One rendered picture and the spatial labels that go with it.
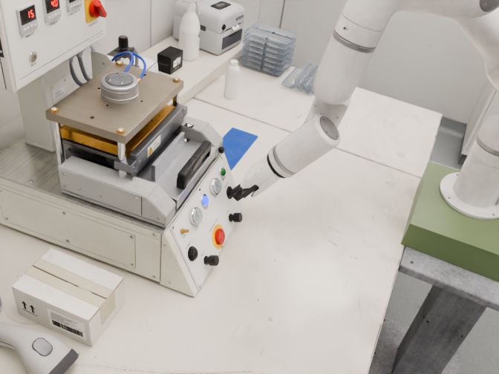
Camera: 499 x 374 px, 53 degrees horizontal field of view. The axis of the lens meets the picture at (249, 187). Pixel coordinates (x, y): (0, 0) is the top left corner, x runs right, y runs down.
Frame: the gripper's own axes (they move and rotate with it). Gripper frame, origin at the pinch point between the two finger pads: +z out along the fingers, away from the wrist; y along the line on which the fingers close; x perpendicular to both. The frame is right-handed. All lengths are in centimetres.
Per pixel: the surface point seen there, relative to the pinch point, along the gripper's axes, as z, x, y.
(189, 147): -2.6, -17.6, 4.1
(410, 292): 30, 104, -71
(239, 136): 15.1, -4.9, -38.8
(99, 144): -1.1, -32.4, 22.2
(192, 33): 21, -41, -73
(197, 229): 1.3, -3.5, 18.3
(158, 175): -2.2, -18.8, 17.9
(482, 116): -12, 99, -187
